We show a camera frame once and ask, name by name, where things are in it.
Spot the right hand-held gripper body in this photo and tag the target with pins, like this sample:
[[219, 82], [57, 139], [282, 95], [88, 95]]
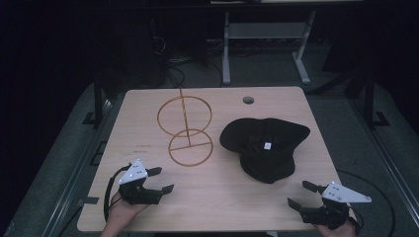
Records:
[[329, 212]]

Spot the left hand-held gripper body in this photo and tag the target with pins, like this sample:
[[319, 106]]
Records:
[[133, 174]]

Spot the black bucket hat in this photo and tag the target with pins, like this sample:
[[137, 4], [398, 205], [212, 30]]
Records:
[[263, 149]]

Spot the person's right hand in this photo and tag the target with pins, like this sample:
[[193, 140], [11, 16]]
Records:
[[341, 233]]

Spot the person's left hand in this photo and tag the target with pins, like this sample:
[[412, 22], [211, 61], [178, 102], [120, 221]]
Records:
[[120, 214]]

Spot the black metal stand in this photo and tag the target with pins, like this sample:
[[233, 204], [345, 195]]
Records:
[[369, 98], [98, 98]]

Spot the aluminium floor rail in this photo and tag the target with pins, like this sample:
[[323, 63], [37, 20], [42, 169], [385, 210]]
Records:
[[75, 171], [388, 158]]

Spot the grey metal desk frame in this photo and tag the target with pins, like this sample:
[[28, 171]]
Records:
[[263, 31]]

